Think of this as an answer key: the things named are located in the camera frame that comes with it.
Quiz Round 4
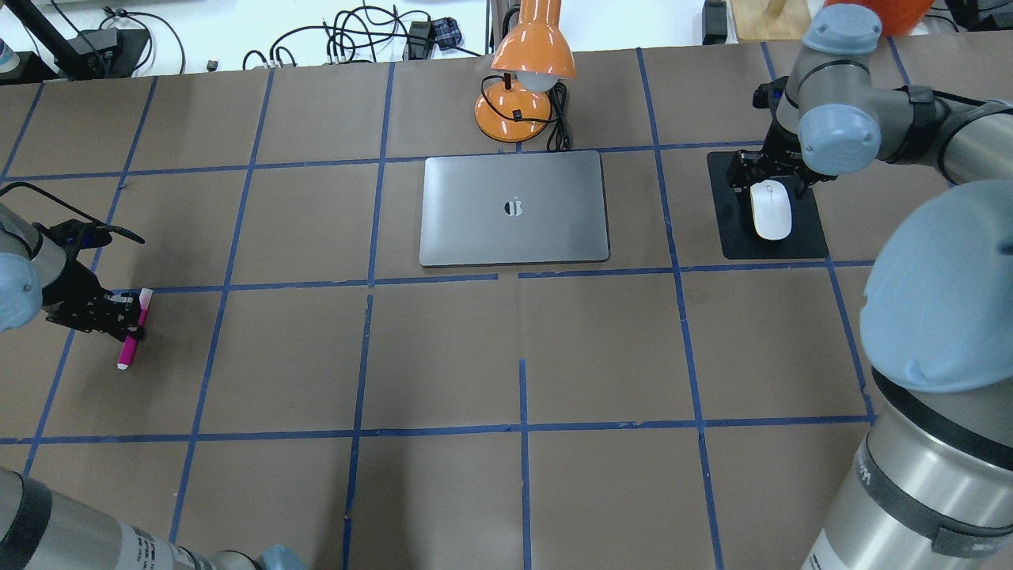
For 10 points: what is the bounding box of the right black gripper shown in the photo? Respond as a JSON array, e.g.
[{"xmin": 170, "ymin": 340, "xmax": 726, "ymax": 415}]
[{"xmin": 728, "ymin": 139, "xmax": 832, "ymax": 200}]

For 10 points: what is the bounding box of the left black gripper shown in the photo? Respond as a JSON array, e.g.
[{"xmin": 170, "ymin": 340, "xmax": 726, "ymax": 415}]
[{"xmin": 44, "ymin": 262, "xmax": 140, "ymax": 342}]

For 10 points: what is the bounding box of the white computer mouse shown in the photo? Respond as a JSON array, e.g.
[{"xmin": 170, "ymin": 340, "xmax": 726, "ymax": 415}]
[{"xmin": 749, "ymin": 178, "xmax": 792, "ymax": 241}]

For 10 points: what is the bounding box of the pink highlighter pen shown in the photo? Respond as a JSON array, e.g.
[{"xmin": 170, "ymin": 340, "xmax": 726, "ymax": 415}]
[{"xmin": 116, "ymin": 288, "xmax": 154, "ymax": 371}]

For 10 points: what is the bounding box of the black mousepad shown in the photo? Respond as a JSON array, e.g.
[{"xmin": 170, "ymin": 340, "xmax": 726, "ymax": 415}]
[{"xmin": 707, "ymin": 152, "xmax": 829, "ymax": 260}]

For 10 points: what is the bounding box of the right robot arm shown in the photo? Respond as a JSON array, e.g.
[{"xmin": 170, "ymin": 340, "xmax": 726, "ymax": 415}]
[{"xmin": 727, "ymin": 3, "xmax": 1012, "ymax": 569}]

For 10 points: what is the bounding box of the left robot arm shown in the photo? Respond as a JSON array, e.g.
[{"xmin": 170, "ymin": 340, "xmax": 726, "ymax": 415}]
[{"xmin": 2, "ymin": 206, "xmax": 306, "ymax": 569}]

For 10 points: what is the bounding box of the wooden board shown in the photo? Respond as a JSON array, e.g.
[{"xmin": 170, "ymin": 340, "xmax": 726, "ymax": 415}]
[{"xmin": 728, "ymin": 1, "xmax": 811, "ymax": 43}]

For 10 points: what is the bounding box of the grey closed laptop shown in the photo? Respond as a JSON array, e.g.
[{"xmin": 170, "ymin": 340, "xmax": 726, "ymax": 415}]
[{"xmin": 419, "ymin": 150, "xmax": 611, "ymax": 268}]

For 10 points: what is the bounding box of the orange desk lamp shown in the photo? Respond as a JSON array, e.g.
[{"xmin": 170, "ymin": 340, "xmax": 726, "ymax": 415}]
[{"xmin": 474, "ymin": 1, "xmax": 576, "ymax": 152}]

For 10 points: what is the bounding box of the black power adapter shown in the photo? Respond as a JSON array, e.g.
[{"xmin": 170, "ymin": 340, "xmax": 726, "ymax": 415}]
[{"xmin": 403, "ymin": 21, "xmax": 434, "ymax": 61}]

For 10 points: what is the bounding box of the black stand with cables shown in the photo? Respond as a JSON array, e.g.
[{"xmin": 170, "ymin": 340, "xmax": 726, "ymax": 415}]
[{"xmin": 2, "ymin": 1, "xmax": 187, "ymax": 81}]

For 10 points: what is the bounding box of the black cable bundle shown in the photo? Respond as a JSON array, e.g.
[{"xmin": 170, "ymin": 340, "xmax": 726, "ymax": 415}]
[{"xmin": 241, "ymin": 6, "xmax": 484, "ymax": 70}]

